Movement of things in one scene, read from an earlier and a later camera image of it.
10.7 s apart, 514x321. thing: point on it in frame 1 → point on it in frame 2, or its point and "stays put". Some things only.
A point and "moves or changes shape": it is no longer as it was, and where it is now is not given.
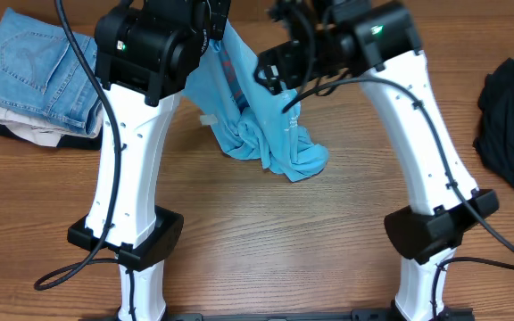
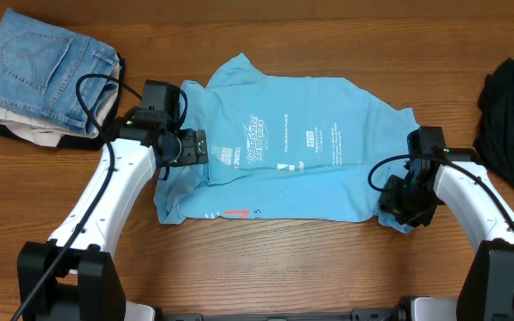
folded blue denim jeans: x=30 y=66 stays put
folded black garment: x=65 y=141 stays put
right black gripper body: x=313 y=60 → x=415 y=200
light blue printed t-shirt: x=252 y=122 moves or changes shape
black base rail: x=372 y=316 stays put
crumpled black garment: x=507 y=142 stays put
